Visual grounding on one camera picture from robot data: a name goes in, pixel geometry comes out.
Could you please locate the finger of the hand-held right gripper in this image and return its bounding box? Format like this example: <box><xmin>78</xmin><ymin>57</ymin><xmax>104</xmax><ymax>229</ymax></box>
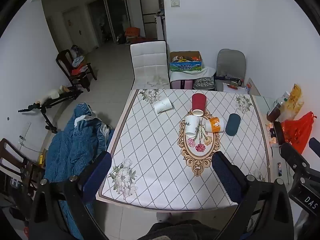
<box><xmin>279</xmin><ymin>142</ymin><xmax>311</xmax><ymax>175</ymax></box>
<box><xmin>309</xmin><ymin>137</ymin><xmax>320</xmax><ymax>155</ymax></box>

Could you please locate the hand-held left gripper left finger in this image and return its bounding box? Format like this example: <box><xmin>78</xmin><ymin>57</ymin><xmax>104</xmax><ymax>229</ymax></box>
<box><xmin>29</xmin><ymin>151</ymin><xmax>113</xmax><ymax>240</ymax></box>

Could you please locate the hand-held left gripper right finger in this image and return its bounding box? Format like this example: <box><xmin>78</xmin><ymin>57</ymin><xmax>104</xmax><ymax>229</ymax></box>
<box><xmin>211</xmin><ymin>151</ymin><xmax>294</xmax><ymax>240</ymax></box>

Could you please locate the dark teal cup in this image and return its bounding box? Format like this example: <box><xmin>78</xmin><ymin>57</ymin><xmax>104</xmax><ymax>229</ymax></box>
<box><xmin>225</xmin><ymin>113</ymin><xmax>241</xmax><ymax>137</ymax></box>

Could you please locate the orange and white paper cup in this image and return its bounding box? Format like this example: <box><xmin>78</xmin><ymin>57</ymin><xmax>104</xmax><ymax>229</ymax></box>
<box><xmin>204</xmin><ymin>117</ymin><xmax>225</xmax><ymax>133</ymax></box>

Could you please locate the white cup with green print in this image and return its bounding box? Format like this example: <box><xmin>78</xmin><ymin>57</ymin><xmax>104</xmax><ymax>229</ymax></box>
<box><xmin>184</xmin><ymin>115</ymin><xmax>200</xmax><ymax>137</ymax></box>

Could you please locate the red paper cup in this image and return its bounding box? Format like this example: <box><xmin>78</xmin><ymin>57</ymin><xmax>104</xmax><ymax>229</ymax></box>
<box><xmin>191</xmin><ymin>93</ymin><xmax>208</xmax><ymax>117</ymax></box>

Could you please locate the plain white paper cup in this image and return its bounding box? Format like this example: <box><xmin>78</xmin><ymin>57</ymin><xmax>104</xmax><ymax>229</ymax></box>
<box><xmin>153</xmin><ymin>97</ymin><xmax>173</xmax><ymax>114</ymax></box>

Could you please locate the orange plastic bag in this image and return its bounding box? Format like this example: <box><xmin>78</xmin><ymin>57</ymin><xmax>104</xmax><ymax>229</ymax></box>
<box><xmin>280</xmin><ymin>111</ymin><xmax>317</xmax><ymax>155</ymax></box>

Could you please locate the blue quilted blanket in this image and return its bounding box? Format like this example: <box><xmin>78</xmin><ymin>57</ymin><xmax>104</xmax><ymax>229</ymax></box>
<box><xmin>44</xmin><ymin>102</ymin><xmax>114</xmax><ymax>240</ymax></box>

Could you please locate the yellow plastic bag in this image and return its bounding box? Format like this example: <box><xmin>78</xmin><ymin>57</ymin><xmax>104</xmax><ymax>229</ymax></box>
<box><xmin>281</xmin><ymin>84</ymin><xmax>305</xmax><ymax>123</ymax></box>

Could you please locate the brown liquid bottle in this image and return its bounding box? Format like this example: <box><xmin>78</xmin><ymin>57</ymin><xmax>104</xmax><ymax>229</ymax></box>
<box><xmin>266</xmin><ymin>92</ymin><xmax>291</xmax><ymax>122</ymax></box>

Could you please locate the floral diamond pattern tablecloth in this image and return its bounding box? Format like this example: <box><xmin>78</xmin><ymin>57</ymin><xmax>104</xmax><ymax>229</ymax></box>
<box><xmin>96</xmin><ymin>88</ymin><xmax>272</xmax><ymax>211</ymax></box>

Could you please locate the dark wooden slatted chair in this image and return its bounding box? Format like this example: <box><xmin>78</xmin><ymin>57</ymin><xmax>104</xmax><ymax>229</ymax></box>
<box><xmin>0</xmin><ymin>138</ymin><xmax>45</xmax><ymax>205</ymax></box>

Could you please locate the black folding stand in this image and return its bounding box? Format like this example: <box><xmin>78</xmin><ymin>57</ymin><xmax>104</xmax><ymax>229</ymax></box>
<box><xmin>18</xmin><ymin>86</ymin><xmax>84</xmax><ymax>134</ymax></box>

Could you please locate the black and white patterned bag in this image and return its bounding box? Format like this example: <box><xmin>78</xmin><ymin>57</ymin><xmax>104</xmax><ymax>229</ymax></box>
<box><xmin>193</xmin><ymin>76</ymin><xmax>216</xmax><ymax>90</ymax></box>

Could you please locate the black folding umbrella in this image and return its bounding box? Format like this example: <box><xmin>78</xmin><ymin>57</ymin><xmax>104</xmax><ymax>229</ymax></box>
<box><xmin>214</xmin><ymin>74</ymin><xmax>243</xmax><ymax>87</ymax></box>

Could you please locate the pink storage case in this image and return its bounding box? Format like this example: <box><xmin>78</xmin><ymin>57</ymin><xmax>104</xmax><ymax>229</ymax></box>
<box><xmin>170</xmin><ymin>79</ymin><xmax>195</xmax><ymax>90</ymax></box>

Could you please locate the white folded cloth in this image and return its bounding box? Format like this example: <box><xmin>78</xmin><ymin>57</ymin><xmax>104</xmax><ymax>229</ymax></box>
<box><xmin>169</xmin><ymin>66</ymin><xmax>217</xmax><ymax>81</ymax></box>

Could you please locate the grey padded chair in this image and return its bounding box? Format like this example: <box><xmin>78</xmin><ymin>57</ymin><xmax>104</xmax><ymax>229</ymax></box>
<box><xmin>215</xmin><ymin>49</ymin><xmax>247</xmax><ymax>92</ymax></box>

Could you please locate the pile of clothes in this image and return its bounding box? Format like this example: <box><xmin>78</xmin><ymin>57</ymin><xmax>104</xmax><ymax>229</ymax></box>
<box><xmin>69</xmin><ymin>45</ymin><xmax>89</xmax><ymax>76</ymax></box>

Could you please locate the cardboard box with blue print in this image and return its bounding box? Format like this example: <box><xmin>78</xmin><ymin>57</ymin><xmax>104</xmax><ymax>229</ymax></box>
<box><xmin>169</xmin><ymin>51</ymin><xmax>202</xmax><ymax>72</ymax></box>

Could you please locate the white padded chair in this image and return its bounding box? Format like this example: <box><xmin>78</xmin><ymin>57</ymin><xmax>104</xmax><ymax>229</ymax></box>
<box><xmin>129</xmin><ymin>41</ymin><xmax>170</xmax><ymax>90</ymax></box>

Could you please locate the orange box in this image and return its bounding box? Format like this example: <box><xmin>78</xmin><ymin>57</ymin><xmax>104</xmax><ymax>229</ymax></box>
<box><xmin>124</xmin><ymin>27</ymin><xmax>140</xmax><ymax>37</ymax></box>

